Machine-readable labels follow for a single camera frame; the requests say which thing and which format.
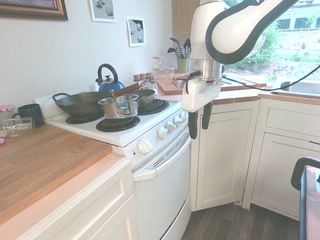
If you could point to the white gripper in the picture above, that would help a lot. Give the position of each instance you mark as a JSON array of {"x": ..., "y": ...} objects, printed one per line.
[{"x": 200, "y": 93}]

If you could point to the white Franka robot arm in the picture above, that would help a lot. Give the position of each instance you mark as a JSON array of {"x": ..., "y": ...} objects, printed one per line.
[{"x": 231, "y": 30}]

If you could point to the white oven door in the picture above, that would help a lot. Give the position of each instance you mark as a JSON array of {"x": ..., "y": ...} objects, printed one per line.
[{"x": 162, "y": 190}]

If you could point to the white corner cabinet door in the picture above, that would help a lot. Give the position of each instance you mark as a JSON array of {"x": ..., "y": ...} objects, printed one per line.
[{"x": 220, "y": 152}]

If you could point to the wooden cutting board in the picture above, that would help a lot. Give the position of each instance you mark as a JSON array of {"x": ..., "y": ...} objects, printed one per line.
[{"x": 175, "y": 87}]

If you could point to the small metal tin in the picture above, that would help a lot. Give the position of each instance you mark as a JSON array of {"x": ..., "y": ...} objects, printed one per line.
[{"x": 180, "y": 83}]

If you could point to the short jar with checkered lid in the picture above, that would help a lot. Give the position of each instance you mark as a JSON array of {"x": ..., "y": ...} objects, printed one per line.
[
  {"x": 169, "y": 72},
  {"x": 158, "y": 72}
]

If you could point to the green utensil holder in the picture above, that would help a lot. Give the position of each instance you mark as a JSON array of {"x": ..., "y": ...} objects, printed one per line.
[{"x": 183, "y": 65}]

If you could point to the glass salt shaker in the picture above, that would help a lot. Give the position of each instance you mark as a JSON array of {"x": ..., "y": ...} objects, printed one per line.
[
  {"x": 153, "y": 85},
  {"x": 146, "y": 85}
]

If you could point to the spice jar with cork lid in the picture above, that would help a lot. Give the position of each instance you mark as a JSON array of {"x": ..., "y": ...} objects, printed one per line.
[
  {"x": 149, "y": 75},
  {"x": 142, "y": 76},
  {"x": 136, "y": 78}
]

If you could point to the white electric stove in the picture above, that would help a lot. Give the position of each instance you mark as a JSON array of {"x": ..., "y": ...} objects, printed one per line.
[{"x": 130, "y": 127}]

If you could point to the stainless steel saucepan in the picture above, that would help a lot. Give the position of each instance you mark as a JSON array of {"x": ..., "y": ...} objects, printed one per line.
[{"x": 120, "y": 106}]

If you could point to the white sink cabinet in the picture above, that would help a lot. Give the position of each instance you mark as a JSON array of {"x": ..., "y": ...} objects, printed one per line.
[{"x": 282, "y": 155}]

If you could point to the wooden window blind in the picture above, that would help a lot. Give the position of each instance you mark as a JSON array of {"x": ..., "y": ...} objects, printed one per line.
[{"x": 185, "y": 22}]

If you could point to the stainless steel sink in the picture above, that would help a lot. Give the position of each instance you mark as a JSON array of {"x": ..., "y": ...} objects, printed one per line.
[{"x": 297, "y": 88}]

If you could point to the small grey shapes print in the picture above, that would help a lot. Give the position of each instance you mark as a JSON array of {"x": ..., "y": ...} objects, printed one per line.
[{"x": 136, "y": 31}]

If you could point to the black cast iron wok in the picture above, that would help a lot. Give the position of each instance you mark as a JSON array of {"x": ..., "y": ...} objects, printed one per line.
[{"x": 82, "y": 102}]

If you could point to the white counter cabinet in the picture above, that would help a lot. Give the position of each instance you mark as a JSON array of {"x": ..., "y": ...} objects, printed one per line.
[{"x": 82, "y": 205}]

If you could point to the large grey shapes print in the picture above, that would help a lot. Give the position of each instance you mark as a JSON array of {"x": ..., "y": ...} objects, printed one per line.
[{"x": 103, "y": 10}]

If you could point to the dark blue mug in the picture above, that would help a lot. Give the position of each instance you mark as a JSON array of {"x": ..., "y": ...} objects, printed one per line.
[{"x": 28, "y": 113}]

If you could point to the clear glass jar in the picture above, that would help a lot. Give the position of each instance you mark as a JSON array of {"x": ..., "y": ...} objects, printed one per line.
[{"x": 18, "y": 127}]

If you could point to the jar with red checkered lid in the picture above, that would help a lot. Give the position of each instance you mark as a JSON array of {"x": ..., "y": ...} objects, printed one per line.
[{"x": 6, "y": 112}]

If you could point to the wood framed painting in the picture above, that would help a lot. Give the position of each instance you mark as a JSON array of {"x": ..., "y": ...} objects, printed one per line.
[{"x": 32, "y": 8}]

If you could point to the black cart frame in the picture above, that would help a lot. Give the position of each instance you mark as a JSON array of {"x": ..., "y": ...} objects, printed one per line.
[{"x": 303, "y": 190}]

